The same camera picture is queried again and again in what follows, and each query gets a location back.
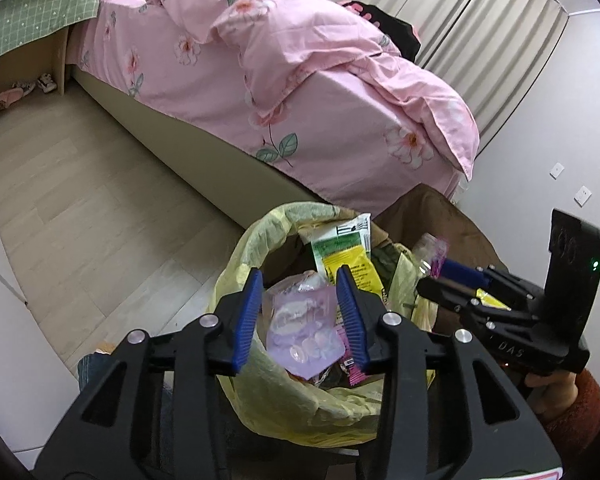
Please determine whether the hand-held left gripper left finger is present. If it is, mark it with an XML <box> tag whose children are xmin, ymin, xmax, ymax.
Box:
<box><xmin>32</xmin><ymin>267</ymin><xmax>266</xmax><ymax>480</ymax></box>

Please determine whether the clear purple plastic tray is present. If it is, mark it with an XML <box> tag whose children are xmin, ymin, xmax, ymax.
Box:
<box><xmin>264</xmin><ymin>270</ymin><xmax>346</xmax><ymax>382</ymax></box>

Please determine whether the green yellow snack packet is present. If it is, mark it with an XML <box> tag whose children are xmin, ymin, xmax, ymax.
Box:
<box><xmin>311</xmin><ymin>213</ymin><xmax>387</xmax><ymax>302</ymax></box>

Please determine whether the person's right forearm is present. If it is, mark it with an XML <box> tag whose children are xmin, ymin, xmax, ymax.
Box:
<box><xmin>540</xmin><ymin>367</ymin><xmax>600</xmax><ymax>457</ymax></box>

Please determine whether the pink slipper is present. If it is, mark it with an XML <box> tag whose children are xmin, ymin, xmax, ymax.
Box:
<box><xmin>0</xmin><ymin>84</ymin><xmax>36</xmax><ymax>112</ymax></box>

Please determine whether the wooden nightstand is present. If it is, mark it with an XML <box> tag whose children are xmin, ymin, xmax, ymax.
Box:
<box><xmin>0</xmin><ymin>25</ymin><xmax>74</xmax><ymax>119</ymax></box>

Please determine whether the black and pink garment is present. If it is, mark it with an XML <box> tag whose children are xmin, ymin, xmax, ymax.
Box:
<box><xmin>340</xmin><ymin>0</ymin><xmax>422</xmax><ymax>64</ymax></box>

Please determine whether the pink wrapper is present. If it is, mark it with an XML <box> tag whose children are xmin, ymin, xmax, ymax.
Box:
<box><xmin>330</xmin><ymin>310</ymin><xmax>377</xmax><ymax>389</ymax></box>

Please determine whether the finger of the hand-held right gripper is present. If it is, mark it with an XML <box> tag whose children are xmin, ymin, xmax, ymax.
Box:
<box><xmin>437</xmin><ymin>258</ymin><xmax>537</xmax><ymax>307</ymax></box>
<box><xmin>416</xmin><ymin>277</ymin><xmax>491</xmax><ymax>322</ymax></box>

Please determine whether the person's leg in jeans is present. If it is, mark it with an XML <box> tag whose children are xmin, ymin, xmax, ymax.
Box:
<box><xmin>76</xmin><ymin>350</ymin><xmax>176</xmax><ymax>413</ymax></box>

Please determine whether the pink floral duvet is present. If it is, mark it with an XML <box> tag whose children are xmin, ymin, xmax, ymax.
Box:
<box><xmin>145</xmin><ymin>0</ymin><xmax>481</xmax><ymax>182</ymax></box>

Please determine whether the trash bin with yellow bag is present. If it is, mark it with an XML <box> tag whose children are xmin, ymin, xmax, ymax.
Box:
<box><xmin>215</xmin><ymin>201</ymin><xmax>438</xmax><ymax>448</ymax></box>

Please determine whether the bed with pink floral sheet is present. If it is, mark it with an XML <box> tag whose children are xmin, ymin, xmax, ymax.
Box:
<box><xmin>67</xmin><ymin>0</ymin><xmax>481</xmax><ymax>226</ymax></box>

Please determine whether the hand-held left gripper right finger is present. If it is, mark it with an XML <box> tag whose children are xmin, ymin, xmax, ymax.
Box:
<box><xmin>334</xmin><ymin>264</ymin><xmax>563</xmax><ymax>480</ymax></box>

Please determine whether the green checked cloth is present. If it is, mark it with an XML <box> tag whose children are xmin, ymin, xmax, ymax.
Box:
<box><xmin>0</xmin><ymin>0</ymin><xmax>101</xmax><ymax>67</ymax></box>

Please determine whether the person's right hand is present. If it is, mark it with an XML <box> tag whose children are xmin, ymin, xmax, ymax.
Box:
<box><xmin>524</xmin><ymin>370</ymin><xmax>581</xmax><ymax>414</ymax></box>

